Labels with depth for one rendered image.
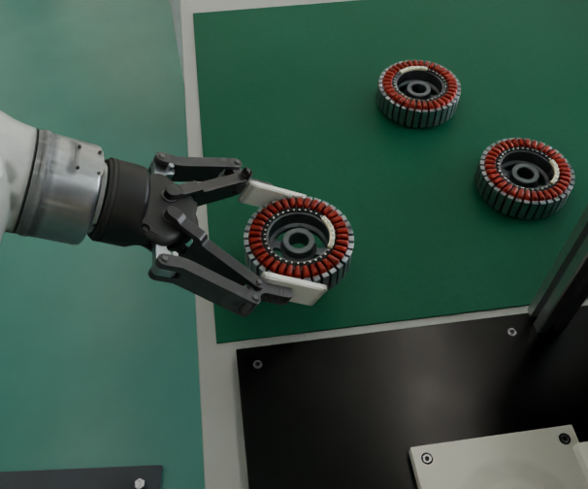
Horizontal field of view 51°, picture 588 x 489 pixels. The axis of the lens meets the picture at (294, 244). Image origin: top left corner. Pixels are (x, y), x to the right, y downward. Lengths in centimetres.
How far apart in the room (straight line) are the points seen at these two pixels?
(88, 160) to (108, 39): 191
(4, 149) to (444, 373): 44
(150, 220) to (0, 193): 13
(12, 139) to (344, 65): 57
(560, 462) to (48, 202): 48
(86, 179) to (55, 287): 118
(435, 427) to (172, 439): 91
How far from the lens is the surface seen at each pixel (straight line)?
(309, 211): 65
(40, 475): 146
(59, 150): 53
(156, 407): 147
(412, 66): 91
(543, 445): 62
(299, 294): 60
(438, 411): 61
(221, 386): 64
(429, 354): 64
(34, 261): 177
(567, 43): 109
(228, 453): 61
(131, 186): 54
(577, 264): 59
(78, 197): 52
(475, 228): 77
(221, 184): 62
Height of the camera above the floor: 132
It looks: 53 degrees down
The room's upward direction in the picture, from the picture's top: straight up
